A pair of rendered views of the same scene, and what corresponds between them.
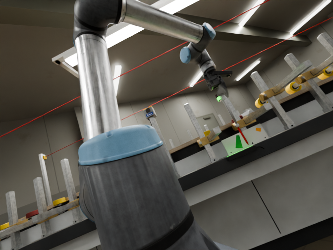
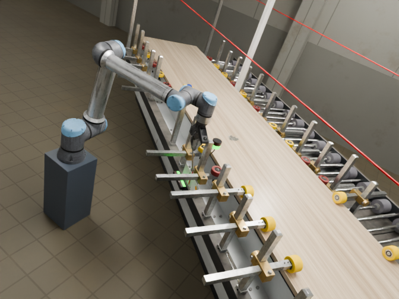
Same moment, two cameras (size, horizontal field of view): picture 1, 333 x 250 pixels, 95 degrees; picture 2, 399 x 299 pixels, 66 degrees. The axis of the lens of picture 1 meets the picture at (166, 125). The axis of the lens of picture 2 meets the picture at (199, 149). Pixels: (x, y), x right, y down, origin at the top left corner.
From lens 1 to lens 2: 2.15 m
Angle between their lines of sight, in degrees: 70
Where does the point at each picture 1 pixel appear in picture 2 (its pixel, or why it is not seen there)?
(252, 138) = (192, 186)
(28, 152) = not seen: outside the picture
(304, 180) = not seen: hidden behind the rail
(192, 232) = (67, 153)
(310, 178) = not seen: hidden behind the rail
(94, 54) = (99, 75)
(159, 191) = (64, 143)
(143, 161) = (64, 136)
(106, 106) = (93, 103)
